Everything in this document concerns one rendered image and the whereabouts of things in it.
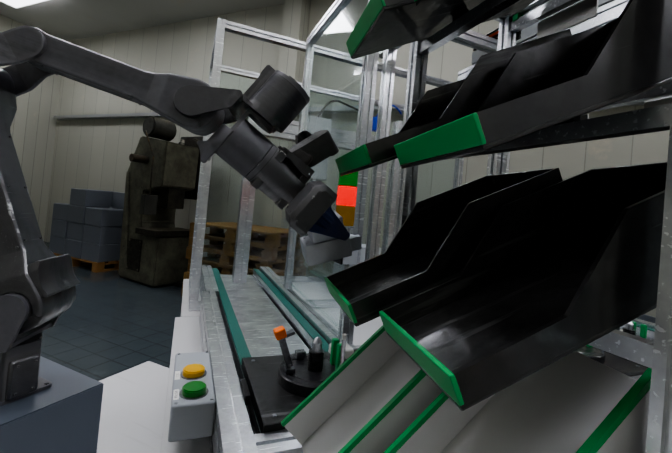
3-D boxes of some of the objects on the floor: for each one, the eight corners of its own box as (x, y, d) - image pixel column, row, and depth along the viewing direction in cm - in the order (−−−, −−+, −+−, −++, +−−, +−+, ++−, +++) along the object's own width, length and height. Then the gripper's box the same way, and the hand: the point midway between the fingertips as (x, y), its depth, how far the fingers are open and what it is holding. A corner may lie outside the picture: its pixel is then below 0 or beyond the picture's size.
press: (218, 282, 548) (233, 128, 552) (158, 295, 450) (177, 108, 454) (160, 269, 598) (174, 128, 602) (95, 279, 500) (112, 110, 505)
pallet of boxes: (144, 266, 613) (151, 195, 615) (95, 272, 538) (104, 191, 540) (97, 256, 664) (104, 190, 667) (46, 260, 589) (54, 186, 591)
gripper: (241, 169, 55) (314, 231, 60) (244, 190, 37) (348, 274, 43) (267, 139, 55) (339, 203, 60) (283, 146, 38) (382, 235, 43)
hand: (325, 218), depth 50 cm, fingers closed on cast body, 4 cm apart
